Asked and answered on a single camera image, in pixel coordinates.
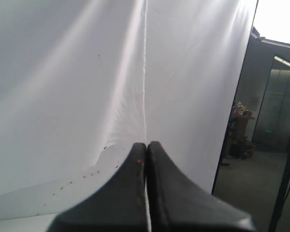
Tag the cluttered background shelf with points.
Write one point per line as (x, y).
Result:
(236, 145)

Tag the white backdrop cloth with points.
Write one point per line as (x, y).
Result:
(82, 80)

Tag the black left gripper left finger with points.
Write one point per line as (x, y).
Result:
(118, 206)

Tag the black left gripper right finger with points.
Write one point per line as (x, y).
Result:
(176, 204)

